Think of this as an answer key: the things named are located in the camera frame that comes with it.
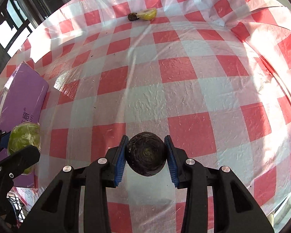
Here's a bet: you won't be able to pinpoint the green fruit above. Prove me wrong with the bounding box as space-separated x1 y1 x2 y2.
7 122 42 175

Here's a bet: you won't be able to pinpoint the dark passion fruit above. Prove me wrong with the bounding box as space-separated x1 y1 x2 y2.
127 13 139 22
125 131 168 177

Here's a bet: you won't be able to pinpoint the halved pear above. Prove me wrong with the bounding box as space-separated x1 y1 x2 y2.
136 7 157 21

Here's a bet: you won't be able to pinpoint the purple cardboard box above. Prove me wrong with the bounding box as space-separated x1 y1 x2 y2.
0 62 50 188

